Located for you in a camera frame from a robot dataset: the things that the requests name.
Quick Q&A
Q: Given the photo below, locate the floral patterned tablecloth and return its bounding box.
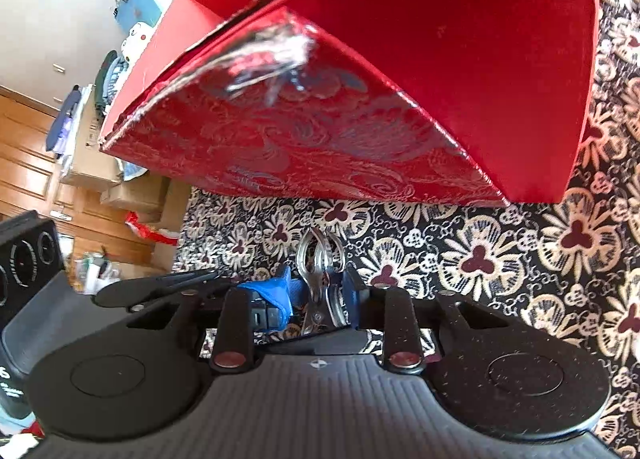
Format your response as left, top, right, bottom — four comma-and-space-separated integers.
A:
174, 0, 639, 458

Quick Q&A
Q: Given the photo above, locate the metal nail clipper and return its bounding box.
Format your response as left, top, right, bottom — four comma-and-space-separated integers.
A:
296, 227, 347, 335

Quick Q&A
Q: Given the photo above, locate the cardboard box on floor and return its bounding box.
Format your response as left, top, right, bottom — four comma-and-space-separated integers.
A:
58, 84, 122, 192

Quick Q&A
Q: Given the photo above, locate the red cardboard box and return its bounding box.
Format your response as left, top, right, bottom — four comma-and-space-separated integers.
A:
101, 0, 598, 206

